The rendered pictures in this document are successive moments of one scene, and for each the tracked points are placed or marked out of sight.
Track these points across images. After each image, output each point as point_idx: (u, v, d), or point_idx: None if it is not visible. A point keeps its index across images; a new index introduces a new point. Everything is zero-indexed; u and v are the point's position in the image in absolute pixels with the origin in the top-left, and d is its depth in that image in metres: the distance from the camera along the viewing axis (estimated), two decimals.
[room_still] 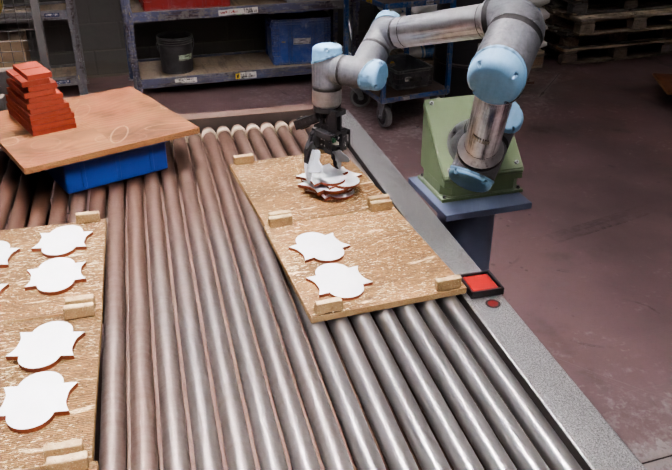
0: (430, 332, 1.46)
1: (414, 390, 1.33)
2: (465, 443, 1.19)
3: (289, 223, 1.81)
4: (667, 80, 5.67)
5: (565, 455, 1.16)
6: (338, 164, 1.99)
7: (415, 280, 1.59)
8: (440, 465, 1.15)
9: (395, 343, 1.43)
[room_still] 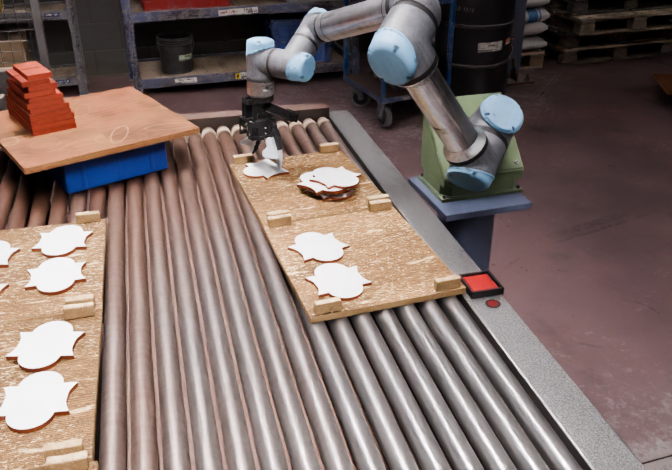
0: (429, 332, 1.46)
1: (414, 391, 1.33)
2: (464, 443, 1.19)
3: (288, 223, 1.81)
4: (667, 80, 5.67)
5: (564, 455, 1.16)
6: (277, 162, 2.04)
7: (414, 280, 1.59)
8: (439, 465, 1.15)
9: (394, 344, 1.43)
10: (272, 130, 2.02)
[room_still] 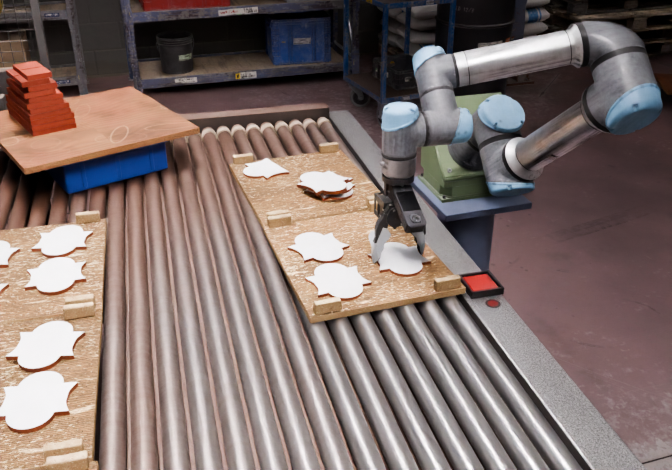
0: (429, 332, 1.46)
1: (414, 391, 1.33)
2: (464, 443, 1.19)
3: (288, 223, 1.81)
4: (667, 80, 5.67)
5: (564, 455, 1.16)
6: (375, 253, 1.65)
7: (414, 280, 1.59)
8: (439, 465, 1.14)
9: (394, 344, 1.43)
10: (381, 217, 1.62)
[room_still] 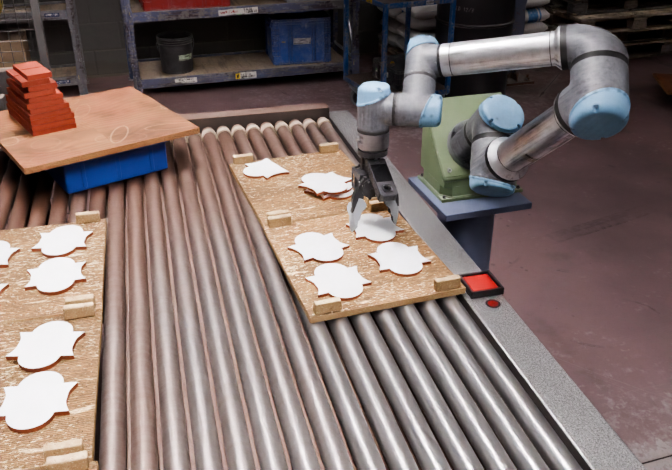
0: (429, 332, 1.46)
1: (414, 391, 1.33)
2: (464, 443, 1.19)
3: (288, 223, 1.81)
4: (667, 80, 5.67)
5: (564, 455, 1.16)
6: (353, 222, 1.78)
7: (414, 280, 1.59)
8: (439, 465, 1.14)
9: (394, 344, 1.43)
10: (357, 189, 1.75)
